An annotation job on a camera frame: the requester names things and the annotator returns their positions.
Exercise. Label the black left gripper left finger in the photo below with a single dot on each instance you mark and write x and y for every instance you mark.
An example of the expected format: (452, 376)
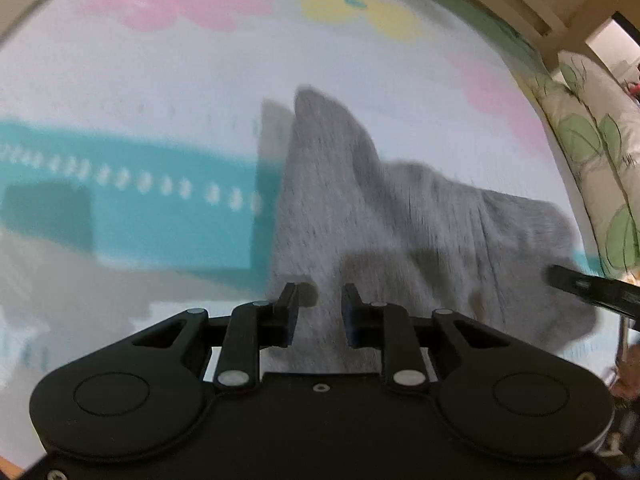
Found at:
(249, 329)

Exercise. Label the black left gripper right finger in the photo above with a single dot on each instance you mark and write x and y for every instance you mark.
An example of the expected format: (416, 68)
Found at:
(388, 329)

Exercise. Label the floral white bed sheet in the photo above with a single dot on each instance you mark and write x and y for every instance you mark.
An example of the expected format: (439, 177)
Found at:
(143, 144)

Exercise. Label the grey knit pants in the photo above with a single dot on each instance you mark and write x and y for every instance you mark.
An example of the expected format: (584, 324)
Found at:
(405, 234)

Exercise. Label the leaf pattern pillow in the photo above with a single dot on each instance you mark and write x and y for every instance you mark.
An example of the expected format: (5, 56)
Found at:
(596, 125)

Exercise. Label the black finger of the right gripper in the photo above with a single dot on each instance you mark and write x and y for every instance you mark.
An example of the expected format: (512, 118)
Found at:
(615, 295)

